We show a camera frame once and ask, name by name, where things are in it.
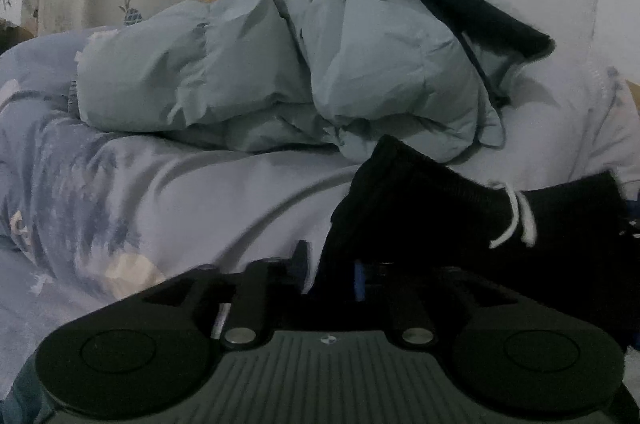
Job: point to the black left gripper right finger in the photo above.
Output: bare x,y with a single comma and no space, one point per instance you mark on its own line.
390,300

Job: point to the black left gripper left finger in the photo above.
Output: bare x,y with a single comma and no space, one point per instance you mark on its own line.
252,303

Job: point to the black garment with drawstring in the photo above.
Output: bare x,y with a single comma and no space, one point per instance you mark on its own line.
567,247

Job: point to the blue forest print duvet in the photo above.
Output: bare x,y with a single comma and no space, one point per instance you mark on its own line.
88,218

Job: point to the light teal puffer jacket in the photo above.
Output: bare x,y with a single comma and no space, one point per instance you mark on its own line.
261,75

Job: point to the white hooded sweatshirt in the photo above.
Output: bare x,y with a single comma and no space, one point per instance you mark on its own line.
572,114

